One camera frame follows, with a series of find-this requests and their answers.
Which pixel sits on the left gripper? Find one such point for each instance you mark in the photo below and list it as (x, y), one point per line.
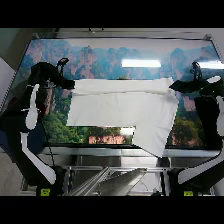
(65, 83)

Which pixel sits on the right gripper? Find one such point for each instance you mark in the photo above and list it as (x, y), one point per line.
(183, 86)

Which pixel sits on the white T-shirt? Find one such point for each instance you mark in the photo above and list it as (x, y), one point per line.
(133, 106)

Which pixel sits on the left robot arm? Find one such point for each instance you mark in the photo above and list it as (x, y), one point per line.
(31, 120)

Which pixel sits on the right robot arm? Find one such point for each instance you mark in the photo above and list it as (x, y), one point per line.
(206, 133)

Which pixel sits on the silver frame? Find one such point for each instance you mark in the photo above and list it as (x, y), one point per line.
(116, 173)

